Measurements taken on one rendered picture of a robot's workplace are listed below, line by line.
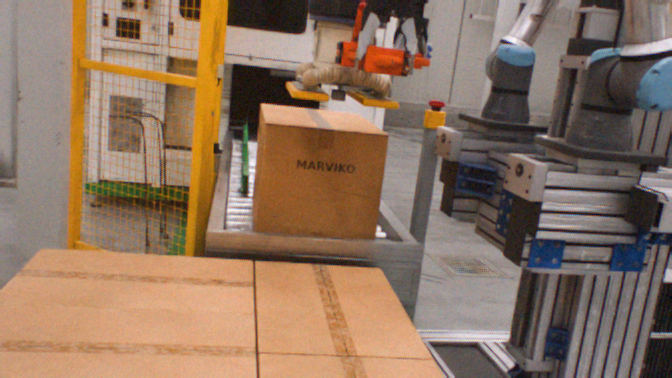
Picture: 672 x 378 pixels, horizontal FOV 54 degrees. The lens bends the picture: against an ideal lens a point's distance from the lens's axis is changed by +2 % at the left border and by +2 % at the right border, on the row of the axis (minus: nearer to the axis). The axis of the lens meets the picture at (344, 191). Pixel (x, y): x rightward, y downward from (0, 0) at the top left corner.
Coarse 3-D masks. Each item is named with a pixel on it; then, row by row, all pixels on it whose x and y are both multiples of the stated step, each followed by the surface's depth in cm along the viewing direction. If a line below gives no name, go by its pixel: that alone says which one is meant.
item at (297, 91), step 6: (288, 84) 194; (294, 84) 188; (300, 84) 191; (288, 90) 186; (294, 90) 171; (300, 90) 172; (306, 90) 173; (312, 90) 173; (318, 90) 174; (294, 96) 171; (300, 96) 171; (306, 96) 171; (312, 96) 171; (318, 96) 171; (324, 96) 172
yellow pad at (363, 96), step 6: (348, 90) 201; (354, 90) 199; (360, 90) 195; (366, 90) 196; (372, 90) 182; (354, 96) 188; (360, 96) 180; (366, 96) 177; (372, 96) 179; (360, 102) 177; (366, 102) 174; (372, 102) 174; (378, 102) 174; (384, 102) 174; (390, 102) 175; (396, 102) 175; (384, 108) 175; (390, 108) 175; (396, 108) 175
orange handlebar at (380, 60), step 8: (352, 56) 149; (376, 56) 124; (384, 56) 123; (392, 56) 123; (376, 64) 124; (384, 64) 123; (392, 64) 123; (400, 64) 125; (416, 64) 193; (424, 64) 194
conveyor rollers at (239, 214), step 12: (240, 144) 405; (252, 144) 410; (240, 156) 362; (252, 156) 366; (240, 168) 328; (252, 168) 337; (240, 180) 302; (252, 180) 304; (228, 192) 284; (240, 192) 283; (252, 192) 285; (228, 204) 257; (240, 204) 259; (252, 204) 267; (228, 216) 240; (240, 216) 241; (252, 216) 250; (228, 228) 231; (240, 228) 232; (252, 228) 232; (384, 240) 233
